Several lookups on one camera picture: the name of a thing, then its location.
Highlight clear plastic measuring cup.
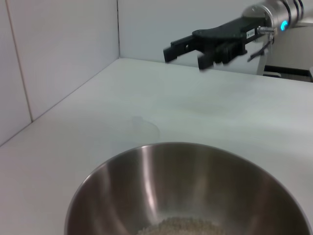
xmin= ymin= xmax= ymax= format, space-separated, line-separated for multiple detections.
xmin=126 ymin=115 xmax=162 ymax=147

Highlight dark grey background bench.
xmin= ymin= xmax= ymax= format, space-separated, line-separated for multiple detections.
xmin=263 ymin=65 xmax=313 ymax=83

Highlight large stainless steel bowl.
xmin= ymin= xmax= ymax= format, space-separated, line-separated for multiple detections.
xmin=64 ymin=141 xmax=313 ymax=235

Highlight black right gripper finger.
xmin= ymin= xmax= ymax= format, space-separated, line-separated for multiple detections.
xmin=163 ymin=34 xmax=200 ymax=62
xmin=197 ymin=40 xmax=248 ymax=72

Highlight right gripper cable with plug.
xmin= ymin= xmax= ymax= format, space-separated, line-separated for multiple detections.
xmin=246 ymin=25 xmax=278 ymax=62

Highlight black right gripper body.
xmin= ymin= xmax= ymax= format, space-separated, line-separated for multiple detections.
xmin=192 ymin=16 xmax=269 ymax=45

